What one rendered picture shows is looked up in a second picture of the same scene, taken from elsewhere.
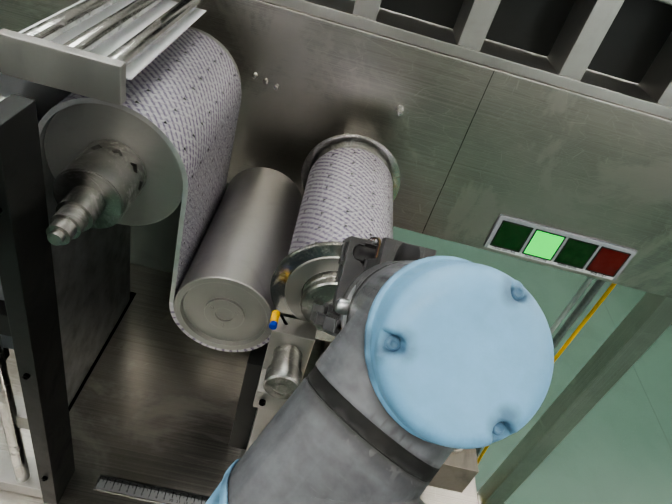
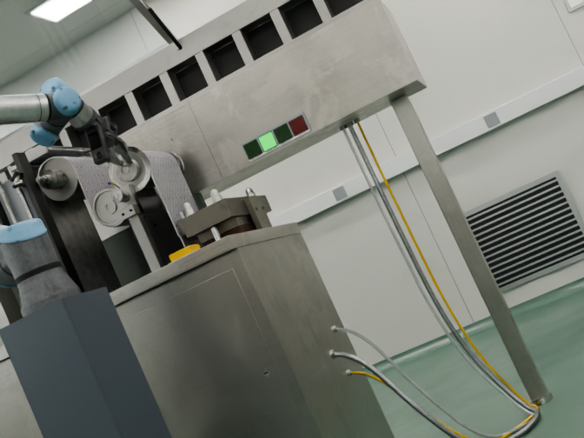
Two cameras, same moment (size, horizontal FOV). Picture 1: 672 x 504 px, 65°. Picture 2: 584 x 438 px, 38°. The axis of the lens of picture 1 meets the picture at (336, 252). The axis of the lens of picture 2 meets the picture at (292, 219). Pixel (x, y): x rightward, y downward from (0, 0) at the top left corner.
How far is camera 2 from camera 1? 2.48 m
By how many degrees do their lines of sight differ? 47
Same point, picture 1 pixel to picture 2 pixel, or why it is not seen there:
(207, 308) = (103, 209)
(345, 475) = not seen: hidden behind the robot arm
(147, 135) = (60, 162)
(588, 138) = (237, 93)
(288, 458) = not seen: hidden behind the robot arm
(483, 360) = (49, 84)
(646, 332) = (421, 155)
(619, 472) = not seen: outside the picture
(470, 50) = (176, 103)
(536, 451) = (487, 298)
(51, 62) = (30, 154)
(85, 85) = (38, 153)
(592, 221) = (274, 116)
